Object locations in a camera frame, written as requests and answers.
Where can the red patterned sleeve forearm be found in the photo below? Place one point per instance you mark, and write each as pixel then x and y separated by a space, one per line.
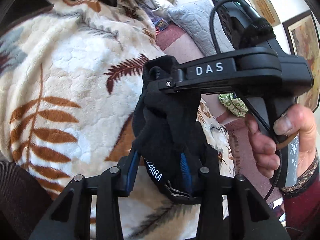
pixel 301 204

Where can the small framed picture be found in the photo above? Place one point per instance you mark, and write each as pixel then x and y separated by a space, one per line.
pixel 266 10

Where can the grey quilted blanket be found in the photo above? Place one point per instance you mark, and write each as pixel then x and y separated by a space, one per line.
pixel 193 18

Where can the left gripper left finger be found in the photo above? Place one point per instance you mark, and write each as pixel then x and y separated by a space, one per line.
pixel 69 216

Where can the leaf pattern fleece blanket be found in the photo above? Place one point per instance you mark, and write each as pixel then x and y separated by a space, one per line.
pixel 70 81

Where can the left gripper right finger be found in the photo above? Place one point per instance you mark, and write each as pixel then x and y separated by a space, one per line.
pixel 231 208

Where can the black pants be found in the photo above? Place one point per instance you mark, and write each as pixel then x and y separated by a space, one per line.
pixel 168 136

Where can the green patterned folded quilt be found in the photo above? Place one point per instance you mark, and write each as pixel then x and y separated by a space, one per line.
pixel 234 104

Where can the small colourful box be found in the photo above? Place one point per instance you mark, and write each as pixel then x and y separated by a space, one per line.
pixel 161 24

